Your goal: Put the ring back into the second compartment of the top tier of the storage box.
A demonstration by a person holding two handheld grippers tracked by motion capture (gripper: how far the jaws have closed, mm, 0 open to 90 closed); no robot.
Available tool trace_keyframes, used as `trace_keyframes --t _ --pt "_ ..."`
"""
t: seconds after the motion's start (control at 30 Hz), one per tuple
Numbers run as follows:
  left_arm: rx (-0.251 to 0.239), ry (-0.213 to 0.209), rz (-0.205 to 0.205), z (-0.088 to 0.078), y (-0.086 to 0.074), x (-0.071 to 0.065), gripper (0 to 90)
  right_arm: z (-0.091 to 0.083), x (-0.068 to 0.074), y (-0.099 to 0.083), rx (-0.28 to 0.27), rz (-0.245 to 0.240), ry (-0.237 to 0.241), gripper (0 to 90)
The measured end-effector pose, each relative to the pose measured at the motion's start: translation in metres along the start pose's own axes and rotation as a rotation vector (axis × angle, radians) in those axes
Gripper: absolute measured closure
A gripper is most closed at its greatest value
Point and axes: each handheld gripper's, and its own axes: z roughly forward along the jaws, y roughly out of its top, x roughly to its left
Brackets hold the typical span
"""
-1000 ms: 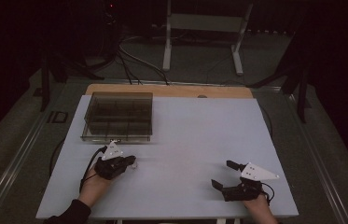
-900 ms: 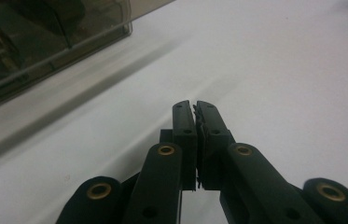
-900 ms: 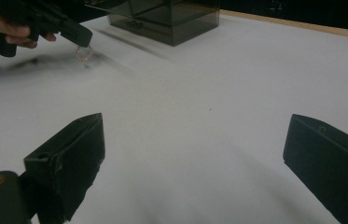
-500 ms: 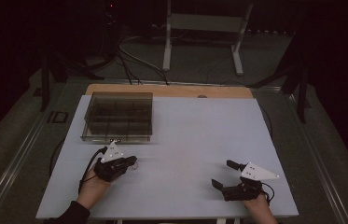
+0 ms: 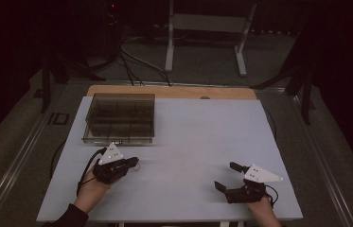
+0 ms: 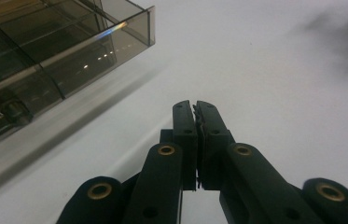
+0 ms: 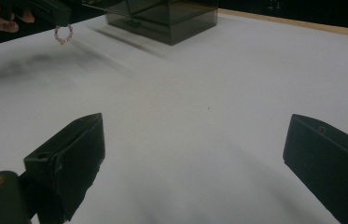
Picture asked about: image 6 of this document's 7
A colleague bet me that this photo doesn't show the white foam board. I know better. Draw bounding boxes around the white foam board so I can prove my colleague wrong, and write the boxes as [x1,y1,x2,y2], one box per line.
[0,0,348,224]

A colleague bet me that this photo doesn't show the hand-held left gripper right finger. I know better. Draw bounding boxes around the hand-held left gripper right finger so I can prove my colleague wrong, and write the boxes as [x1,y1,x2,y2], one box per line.
[194,100,236,190]

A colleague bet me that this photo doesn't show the smoky transparent drawer box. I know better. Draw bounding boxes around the smoky transparent drawer box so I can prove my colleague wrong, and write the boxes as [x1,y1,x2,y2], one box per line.
[0,0,157,154]

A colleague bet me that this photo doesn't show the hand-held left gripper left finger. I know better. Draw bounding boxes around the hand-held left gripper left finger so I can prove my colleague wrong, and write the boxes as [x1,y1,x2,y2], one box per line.
[160,100,199,191]

